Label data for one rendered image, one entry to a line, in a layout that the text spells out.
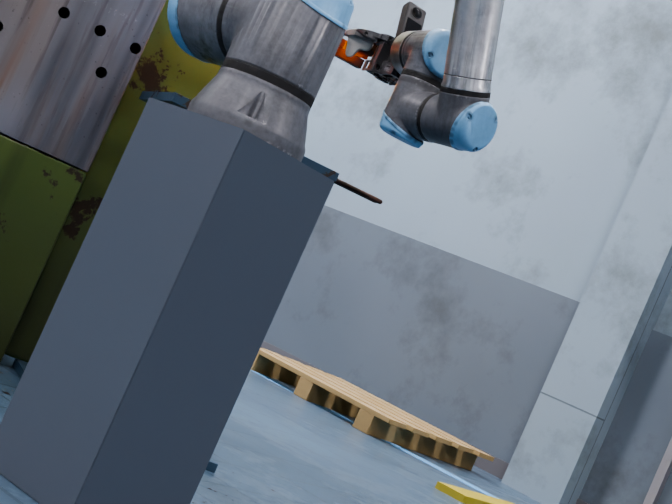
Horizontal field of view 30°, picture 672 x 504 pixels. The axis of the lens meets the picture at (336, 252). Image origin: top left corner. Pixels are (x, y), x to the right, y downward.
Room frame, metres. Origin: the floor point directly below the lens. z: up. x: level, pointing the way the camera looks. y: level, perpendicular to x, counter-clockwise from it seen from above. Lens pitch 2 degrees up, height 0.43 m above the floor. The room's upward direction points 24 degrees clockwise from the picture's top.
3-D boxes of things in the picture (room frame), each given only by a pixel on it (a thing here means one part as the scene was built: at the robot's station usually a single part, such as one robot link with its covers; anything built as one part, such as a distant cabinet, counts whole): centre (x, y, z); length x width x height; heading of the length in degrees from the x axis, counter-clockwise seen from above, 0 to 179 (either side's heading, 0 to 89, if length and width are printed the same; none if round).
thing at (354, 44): (2.55, 0.14, 0.93); 0.09 x 0.03 x 0.06; 60
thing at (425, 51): (2.33, -0.02, 0.93); 0.12 x 0.09 x 0.10; 24
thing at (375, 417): (5.63, -0.37, 0.05); 1.10 x 0.75 x 0.10; 44
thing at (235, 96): (1.90, 0.20, 0.65); 0.19 x 0.19 x 0.10
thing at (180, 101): (2.76, 0.30, 0.68); 0.40 x 0.30 x 0.02; 113
